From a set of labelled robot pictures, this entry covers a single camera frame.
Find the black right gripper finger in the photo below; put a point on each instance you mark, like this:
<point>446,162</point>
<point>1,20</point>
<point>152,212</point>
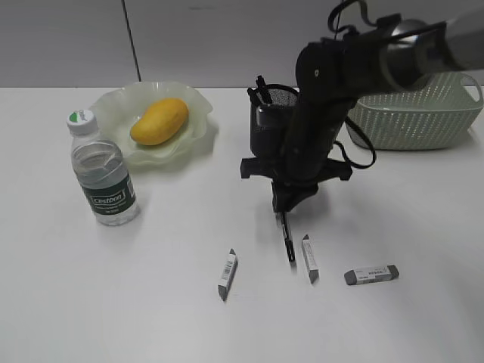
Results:
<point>297,194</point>
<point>279,197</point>

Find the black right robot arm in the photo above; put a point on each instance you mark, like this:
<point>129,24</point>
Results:
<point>398,55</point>

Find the grey white eraser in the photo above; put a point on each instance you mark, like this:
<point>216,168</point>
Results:
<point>371,275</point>
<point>228,273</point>
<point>309,258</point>

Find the black mesh pen holder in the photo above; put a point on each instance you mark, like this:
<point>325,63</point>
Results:
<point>265,141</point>

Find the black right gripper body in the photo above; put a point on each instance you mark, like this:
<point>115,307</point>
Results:
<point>324,101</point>

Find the clear water bottle green label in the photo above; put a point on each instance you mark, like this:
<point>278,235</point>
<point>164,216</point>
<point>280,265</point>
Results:
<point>101,171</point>

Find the yellow mango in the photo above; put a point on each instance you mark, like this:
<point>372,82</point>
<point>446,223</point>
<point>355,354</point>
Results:
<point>160,122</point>

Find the light green woven basket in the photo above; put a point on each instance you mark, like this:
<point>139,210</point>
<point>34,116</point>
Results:
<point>436,117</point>

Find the frosted green wavy plate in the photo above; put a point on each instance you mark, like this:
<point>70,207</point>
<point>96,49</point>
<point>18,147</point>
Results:
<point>117,111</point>

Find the black marker pen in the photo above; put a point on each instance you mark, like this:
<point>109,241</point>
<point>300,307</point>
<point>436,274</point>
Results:
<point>288,242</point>
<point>263,90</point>

